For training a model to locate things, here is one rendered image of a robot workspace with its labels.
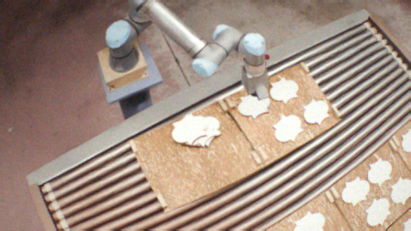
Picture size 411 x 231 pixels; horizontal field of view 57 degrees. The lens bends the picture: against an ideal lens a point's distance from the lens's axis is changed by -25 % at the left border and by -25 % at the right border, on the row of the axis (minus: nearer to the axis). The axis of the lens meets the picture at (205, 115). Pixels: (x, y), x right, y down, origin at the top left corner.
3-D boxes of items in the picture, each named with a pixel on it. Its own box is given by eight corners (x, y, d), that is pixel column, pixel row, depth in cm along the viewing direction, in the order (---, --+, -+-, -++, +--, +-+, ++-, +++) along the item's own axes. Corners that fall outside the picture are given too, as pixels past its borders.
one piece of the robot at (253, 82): (253, 82, 167) (252, 109, 181) (275, 75, 169) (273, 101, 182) (238, 59, 174) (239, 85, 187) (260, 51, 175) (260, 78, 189)
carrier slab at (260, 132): (222, 101, 200) (222, 98, 199) (301, 65, 208) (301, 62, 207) (264, 167, 182) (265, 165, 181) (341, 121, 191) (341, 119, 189)
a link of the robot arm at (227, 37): (205, 37, 166) (231, 49, 162) (223, 18, 170) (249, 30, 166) (206, 49, 173) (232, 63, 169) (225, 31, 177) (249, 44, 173)
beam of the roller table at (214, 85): (29, 181, 190) (25, 175, 185) (362, 14, 237) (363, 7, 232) (35, 194, 186) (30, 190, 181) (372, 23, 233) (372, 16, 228)
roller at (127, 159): (47, 197, 183) (42, 193, 179) (372, 30, 227) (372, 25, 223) (49, 206, 181) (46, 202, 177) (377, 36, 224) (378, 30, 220)
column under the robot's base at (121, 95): (117, 145, 299) (85, 60, 226) (172, 124, 305) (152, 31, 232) (138, 194, 279) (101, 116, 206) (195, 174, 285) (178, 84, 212)
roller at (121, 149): (43, 189, 186) (39, 184, 182) (366, 25, 229) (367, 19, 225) (46, 197, 183) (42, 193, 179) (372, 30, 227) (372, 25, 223)
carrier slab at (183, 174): (129, 143, 192) (128, 141, 191) (220, 102, 200) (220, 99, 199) (166, 214, 174) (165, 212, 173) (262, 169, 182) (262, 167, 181)
